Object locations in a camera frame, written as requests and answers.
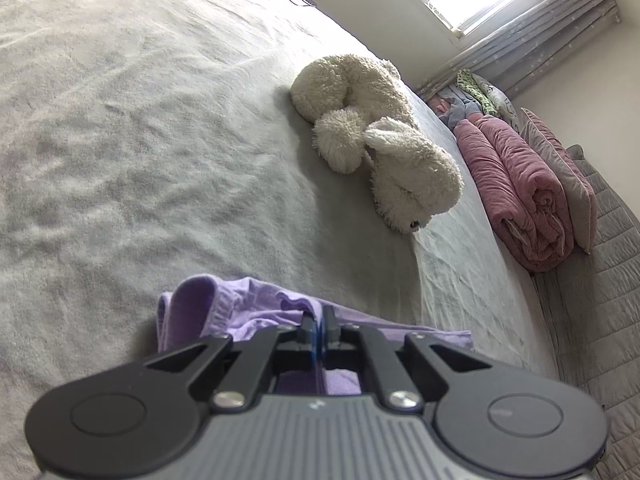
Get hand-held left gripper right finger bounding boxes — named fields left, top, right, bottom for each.
left=320, top=307, right=493, bottom=411

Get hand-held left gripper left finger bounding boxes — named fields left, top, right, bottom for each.
left=145, top=312, right=318, bottom=408

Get purple pants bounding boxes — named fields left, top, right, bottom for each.
left=156, top=274, right=475, bottom=396

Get white plush dog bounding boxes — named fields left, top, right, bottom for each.
left=290, top=55, right=463, bottom=235

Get pink folded quilt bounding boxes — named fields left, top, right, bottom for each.
left=454, top=115, right=576, bottom=273

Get grey bed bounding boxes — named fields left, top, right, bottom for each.
left=0, top=0, right=561, bottom=480

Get grey quilted headboard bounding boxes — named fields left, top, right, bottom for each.
left=530, top=145, right=640, bottom=480

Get green floral cloth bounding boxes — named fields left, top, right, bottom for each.
left=457, top=69, right=497, bottom=116

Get pink grey pillow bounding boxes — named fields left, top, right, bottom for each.
left=520, top=107, right=598, bottom=255

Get white printed pillow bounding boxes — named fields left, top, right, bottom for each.
left=472, top=74, right=521, bottom=128

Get grey star curtain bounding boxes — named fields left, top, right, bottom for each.
left=417, top=0, right=621, bottom=96

